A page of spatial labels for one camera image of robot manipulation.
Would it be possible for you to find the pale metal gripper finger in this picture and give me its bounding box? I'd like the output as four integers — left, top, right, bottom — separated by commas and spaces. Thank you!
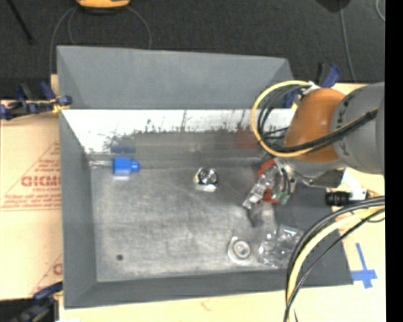
260, 201, 276, 227
242, 190, 262, 228

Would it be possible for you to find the clear plastic bottle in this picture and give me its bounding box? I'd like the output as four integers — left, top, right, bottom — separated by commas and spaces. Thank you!
256, 225, 304, 270

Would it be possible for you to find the shiny metal round cup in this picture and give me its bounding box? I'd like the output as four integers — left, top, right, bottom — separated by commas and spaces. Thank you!
192, 166, 219, 193

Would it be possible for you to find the grey metal bin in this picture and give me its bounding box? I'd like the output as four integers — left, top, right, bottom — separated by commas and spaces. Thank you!
56, 45, 353, 308

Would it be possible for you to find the blue plastic cap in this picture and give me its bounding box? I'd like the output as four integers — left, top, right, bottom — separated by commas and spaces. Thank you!
111, 157, 141, 177

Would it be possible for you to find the brown cardboard board red print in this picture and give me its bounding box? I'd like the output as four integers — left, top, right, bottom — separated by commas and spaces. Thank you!
0, 99, 65, 301

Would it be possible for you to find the black cylinder on white bracket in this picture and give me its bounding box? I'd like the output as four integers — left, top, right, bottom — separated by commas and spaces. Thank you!
325, 170, 369, 207

